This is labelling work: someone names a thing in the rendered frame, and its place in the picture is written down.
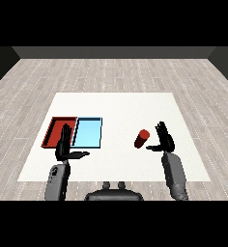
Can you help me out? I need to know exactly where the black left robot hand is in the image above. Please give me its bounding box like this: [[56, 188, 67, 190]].
[[54, 123, 91, 163]]

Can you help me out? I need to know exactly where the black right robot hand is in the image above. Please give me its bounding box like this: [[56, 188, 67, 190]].
[[145, 121, 176, 153]]

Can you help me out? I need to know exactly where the red shallow open box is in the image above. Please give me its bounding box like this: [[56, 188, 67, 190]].
[[41, 116, 78, 150]]

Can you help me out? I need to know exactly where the small red can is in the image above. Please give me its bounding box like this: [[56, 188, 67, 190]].
[[133, 128, 151, 150]]

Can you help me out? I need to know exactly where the light blue shallow open box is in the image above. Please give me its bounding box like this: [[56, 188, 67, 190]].
[[71, 117, 103, 150]]

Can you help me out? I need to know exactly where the dark grey robot body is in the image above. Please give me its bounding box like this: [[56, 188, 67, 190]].
[[84, 181, 144, 202]]

